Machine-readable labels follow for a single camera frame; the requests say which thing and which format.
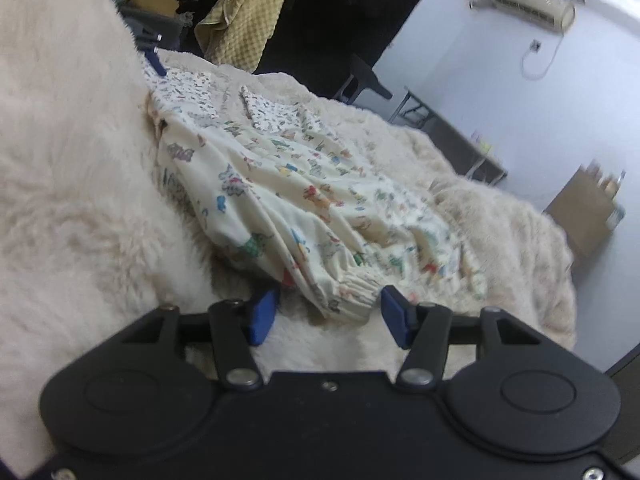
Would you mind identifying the yellow checkered towel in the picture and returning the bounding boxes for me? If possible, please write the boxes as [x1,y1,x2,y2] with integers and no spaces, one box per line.
[194,0,284,73]

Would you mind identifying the black hanging garment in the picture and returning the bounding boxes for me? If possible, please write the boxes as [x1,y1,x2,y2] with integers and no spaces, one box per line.
[196,0,420,98]

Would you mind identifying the white air conditioner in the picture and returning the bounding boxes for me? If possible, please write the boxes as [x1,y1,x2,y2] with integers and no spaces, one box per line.
[469,0,577,35]

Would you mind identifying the cartoon print cream garment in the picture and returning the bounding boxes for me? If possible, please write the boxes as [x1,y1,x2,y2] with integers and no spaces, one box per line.
[144,68,488,322]

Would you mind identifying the grey folding table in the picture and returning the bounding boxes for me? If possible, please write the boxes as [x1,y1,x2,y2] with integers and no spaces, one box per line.
[390,87,508,186]

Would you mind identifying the dark plastic chair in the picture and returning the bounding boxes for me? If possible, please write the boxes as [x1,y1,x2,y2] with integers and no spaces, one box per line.
[333,54,393,105]

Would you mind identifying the cream fluffy blanket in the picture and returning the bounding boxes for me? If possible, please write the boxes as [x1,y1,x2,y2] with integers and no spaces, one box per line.
[1,0,577,477]

